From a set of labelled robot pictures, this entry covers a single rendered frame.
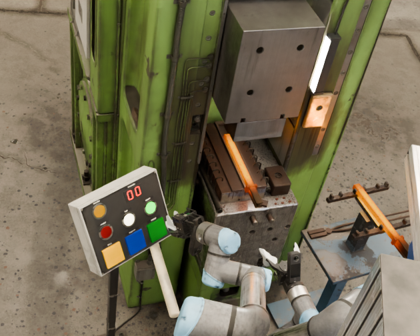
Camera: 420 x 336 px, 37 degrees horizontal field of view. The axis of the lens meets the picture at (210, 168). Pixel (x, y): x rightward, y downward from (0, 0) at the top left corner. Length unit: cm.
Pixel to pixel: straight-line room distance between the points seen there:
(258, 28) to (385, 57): 357
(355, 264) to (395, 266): 175
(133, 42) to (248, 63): 64
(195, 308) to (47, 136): 273
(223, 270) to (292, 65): 75
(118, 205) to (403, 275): 135
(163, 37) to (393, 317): 139
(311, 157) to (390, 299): 183
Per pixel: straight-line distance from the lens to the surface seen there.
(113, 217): 227
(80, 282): 346
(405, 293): 110
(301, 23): 218
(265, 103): 230
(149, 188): 233
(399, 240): 265
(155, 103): 233
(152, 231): 237
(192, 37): 220
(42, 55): 493
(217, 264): 203
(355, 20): 244
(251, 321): 167
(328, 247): 289
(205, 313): 165
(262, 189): 265
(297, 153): 279
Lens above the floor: 285
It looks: 44 degrees down
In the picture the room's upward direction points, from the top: 11 degrees clockwise
